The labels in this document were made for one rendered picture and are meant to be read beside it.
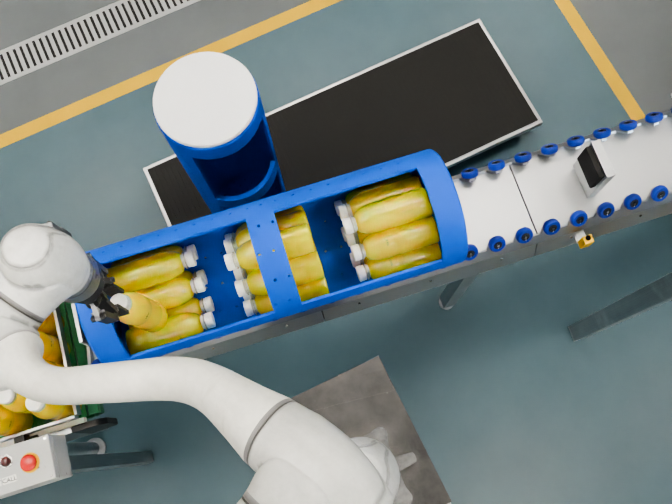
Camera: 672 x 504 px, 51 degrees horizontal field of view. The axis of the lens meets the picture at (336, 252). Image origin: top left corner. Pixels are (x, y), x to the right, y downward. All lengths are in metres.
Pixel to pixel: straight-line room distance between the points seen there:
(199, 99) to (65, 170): 1.32
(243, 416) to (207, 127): 1.11
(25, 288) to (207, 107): 0.92
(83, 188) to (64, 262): 1.98
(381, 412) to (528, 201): 0.69
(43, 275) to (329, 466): 0.52
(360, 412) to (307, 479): 0.85
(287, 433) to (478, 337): 1.95
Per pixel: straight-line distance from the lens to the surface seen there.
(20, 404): 1.83
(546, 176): 1.99
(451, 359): 2.77
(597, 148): 1.89
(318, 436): 0.89
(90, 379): 1.06
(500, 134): 2.88
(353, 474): 0.87
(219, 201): 2.28
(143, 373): 1.02
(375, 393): 1.72
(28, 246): 1.12
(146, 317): 1.58
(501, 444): 2.78
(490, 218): 1.92
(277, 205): 1.61
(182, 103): 1.94
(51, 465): 1.76
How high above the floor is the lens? 2.72
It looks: 75 degrees down
